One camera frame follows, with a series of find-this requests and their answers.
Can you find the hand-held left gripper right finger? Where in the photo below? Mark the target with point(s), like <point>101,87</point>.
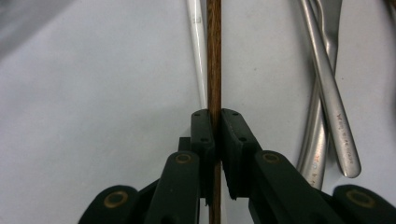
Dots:
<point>238,155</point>

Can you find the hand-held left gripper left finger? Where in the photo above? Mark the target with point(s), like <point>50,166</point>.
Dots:
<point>204,149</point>

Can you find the white chopstick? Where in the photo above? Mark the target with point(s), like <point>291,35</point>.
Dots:
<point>199,62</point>

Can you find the brown wooden chopstick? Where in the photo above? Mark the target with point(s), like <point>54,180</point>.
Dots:
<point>214,62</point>

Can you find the metal fork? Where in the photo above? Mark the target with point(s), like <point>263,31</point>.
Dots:
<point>336,118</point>

